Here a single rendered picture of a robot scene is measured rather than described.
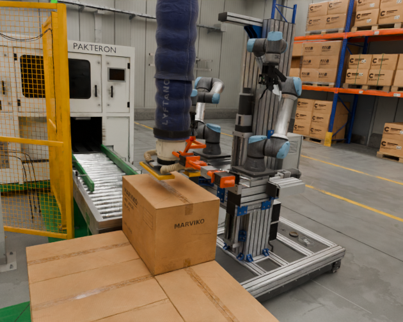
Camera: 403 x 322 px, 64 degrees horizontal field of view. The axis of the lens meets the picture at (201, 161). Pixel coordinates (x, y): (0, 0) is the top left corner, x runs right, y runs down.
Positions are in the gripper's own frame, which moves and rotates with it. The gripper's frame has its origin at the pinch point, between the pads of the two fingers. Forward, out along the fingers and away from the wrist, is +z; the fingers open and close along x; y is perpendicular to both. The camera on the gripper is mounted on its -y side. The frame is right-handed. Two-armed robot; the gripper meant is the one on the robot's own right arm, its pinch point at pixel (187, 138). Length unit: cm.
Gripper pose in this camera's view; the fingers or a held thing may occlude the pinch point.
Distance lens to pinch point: 233.7
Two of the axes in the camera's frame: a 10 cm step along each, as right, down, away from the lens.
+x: 8.7, -0.7, 4.8
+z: -0.7, 9.7, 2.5
